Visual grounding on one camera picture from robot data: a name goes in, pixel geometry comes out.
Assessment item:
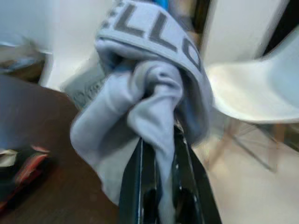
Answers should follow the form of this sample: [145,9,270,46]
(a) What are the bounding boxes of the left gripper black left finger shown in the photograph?
[119,137,162,224]

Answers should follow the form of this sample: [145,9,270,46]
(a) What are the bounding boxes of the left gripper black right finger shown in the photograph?
[172,119,222,224]

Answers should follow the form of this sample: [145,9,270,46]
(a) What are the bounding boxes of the light grey printed underwear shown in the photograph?
[63,0,214,224]

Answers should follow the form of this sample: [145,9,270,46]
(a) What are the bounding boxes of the black red patterned shirt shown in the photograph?
[0,144,51,206]

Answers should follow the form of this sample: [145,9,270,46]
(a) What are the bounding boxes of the white plastic chair wooden legs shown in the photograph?
[205,35,299,172]

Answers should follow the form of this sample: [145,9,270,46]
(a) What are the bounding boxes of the dark wooden table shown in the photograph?
[0,74,122,224]

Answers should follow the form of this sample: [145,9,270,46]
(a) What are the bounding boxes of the open cardboard box white contents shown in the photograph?
[0,39,46,82]

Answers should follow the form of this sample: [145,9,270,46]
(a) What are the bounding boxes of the black door panel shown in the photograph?
[191,0,212,35]

